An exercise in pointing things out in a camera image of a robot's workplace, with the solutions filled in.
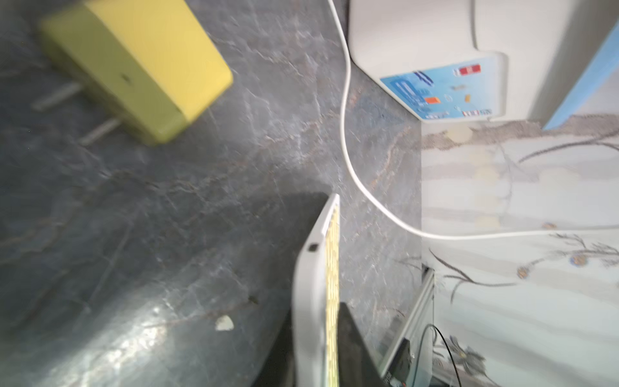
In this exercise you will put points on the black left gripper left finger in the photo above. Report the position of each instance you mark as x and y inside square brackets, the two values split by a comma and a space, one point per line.
[279, 368]

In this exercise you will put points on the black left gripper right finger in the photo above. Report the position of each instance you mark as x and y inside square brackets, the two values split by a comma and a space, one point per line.
[356, 367]

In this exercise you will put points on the yellow USB charger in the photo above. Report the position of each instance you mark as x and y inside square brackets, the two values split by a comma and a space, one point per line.
[150, 63]

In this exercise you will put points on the blue lid storage box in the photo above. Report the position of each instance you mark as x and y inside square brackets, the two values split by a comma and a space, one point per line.
[495, 61]

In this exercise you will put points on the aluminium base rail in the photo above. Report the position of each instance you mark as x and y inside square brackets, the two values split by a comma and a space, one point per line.
[408, 359]

